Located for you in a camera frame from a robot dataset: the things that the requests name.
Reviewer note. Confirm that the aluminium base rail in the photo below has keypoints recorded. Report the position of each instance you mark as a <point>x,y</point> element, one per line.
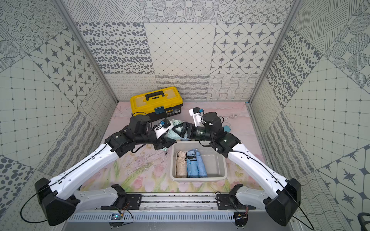
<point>183,208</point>

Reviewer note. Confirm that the white plastic storage box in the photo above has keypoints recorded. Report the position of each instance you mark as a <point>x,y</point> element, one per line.
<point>214,162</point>

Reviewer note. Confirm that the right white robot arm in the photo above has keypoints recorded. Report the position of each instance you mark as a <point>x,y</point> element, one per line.
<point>280,197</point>

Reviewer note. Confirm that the yellow black toolbox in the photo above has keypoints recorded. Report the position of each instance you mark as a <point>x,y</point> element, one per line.
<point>157,104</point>

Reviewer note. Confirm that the light blue slim umbrella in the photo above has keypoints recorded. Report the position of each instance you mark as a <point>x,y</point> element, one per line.
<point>192,164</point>

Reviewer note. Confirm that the pale blue umbrella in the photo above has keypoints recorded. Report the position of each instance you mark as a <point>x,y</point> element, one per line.
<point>201,166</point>

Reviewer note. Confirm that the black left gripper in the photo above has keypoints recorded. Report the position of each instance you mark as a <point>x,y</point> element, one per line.
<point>161,138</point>

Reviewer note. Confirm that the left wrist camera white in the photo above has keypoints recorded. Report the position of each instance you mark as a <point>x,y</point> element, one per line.
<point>163,127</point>

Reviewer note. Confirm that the teal umbrella case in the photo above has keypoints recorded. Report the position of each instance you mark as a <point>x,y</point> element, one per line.
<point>227,128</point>

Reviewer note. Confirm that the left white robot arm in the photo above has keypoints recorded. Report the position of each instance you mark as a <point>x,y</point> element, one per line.
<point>60,198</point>

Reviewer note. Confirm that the beige umbrella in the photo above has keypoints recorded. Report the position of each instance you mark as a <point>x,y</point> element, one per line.
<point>181,164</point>

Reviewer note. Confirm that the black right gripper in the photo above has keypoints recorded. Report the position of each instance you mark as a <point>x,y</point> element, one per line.
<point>186,126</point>

